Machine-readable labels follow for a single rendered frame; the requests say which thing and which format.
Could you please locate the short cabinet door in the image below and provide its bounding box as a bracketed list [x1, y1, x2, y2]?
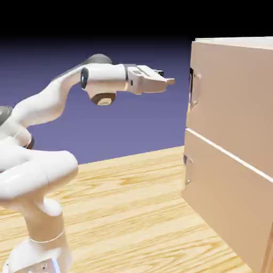
[181, 129, 273, 273]

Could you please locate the tall cabinet door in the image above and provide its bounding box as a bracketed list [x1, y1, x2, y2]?
[185, 41, 273, 178]

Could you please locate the long curved metal handle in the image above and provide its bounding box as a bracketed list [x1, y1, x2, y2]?
[188, 67, 202, 112]

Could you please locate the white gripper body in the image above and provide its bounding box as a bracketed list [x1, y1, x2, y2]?
[136, 65, 168, 94]

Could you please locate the light wooden cabinet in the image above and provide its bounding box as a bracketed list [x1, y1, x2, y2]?
[180, 36, 273, 273]

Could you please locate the short curved metal handle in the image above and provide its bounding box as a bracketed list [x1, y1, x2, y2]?
[183, 154, 194, 186]

